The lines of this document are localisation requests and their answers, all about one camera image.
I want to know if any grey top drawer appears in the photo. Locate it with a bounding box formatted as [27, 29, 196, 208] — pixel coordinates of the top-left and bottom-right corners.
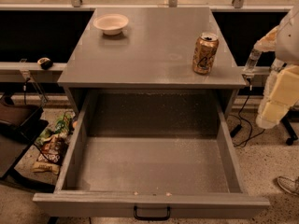
[34, 90, 269, 219]

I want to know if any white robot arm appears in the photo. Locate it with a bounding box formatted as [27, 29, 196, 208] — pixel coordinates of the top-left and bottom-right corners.
[254, 5, 299, 129]

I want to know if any grey drawer cabinet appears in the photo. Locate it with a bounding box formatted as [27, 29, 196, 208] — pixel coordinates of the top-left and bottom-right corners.
[58, 7, 245, 91]

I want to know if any gold soda can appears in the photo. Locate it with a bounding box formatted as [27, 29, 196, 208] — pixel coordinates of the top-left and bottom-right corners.
[192, 32, 219, 75]

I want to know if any green snack bag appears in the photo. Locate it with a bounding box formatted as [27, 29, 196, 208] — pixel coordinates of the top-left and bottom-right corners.
[36, 111, 74, 146]

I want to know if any white paper bowl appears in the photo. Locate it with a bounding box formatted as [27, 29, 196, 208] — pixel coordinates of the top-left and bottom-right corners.
[93, 14, 129, 35]

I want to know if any brown snack chip bag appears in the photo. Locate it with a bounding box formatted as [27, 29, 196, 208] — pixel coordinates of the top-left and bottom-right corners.
[32, 134, 66, 175]

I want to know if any black round tape measure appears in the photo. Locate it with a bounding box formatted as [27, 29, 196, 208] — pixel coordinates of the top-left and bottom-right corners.
[37, 57, 53, 70]

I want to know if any clear plastic water bottle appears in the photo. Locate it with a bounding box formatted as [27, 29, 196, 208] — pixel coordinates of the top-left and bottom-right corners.
[244, 49, 262, 73]

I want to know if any black bin on stand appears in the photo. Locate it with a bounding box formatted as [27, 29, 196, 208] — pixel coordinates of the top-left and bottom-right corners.
[0, 95, 49, 179]

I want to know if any white sneaker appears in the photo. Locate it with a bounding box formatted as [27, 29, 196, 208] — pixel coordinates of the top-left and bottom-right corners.
[277, 176, 299, 196]

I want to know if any black power cable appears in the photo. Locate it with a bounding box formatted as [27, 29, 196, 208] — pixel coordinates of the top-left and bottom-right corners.
[230, 77, 266, 148]

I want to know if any black top drawer handle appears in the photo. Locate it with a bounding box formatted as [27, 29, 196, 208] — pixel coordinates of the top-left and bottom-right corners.
[134, 206, 171, 221]

